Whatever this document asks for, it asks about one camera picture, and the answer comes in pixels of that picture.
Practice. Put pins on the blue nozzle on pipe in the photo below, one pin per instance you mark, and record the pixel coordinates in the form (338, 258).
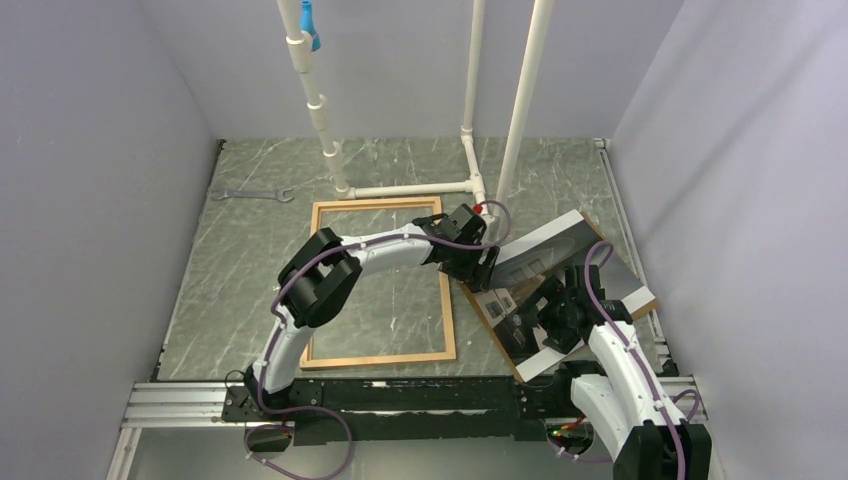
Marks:
(307, 24)

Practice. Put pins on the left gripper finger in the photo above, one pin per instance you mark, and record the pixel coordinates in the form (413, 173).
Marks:
(463, 273)
(483, 271)

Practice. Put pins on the grey metal wrench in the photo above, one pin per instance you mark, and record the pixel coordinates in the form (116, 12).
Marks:
(280, 195)

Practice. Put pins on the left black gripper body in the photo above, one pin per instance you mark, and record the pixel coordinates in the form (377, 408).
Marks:
(465, 254)

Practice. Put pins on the aluminium rail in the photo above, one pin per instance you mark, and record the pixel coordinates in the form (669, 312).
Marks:
(169, 405)

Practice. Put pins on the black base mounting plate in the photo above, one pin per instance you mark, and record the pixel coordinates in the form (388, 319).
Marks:
(321, 410)

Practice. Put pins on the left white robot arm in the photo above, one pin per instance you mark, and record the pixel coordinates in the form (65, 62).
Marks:
(318, 280)

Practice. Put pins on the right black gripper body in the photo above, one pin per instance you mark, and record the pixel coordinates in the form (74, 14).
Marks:
(554, 290)

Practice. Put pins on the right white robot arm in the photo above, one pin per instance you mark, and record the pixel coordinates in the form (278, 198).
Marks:
(646, 435)

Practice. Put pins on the glossy photo board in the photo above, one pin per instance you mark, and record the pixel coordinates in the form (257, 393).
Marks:
(510, 310)

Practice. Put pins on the white PVC pipe stand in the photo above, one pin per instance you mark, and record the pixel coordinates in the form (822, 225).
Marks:
(300, 46)

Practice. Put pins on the wooden picture frame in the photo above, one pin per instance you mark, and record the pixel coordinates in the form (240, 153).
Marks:
(401, 315)

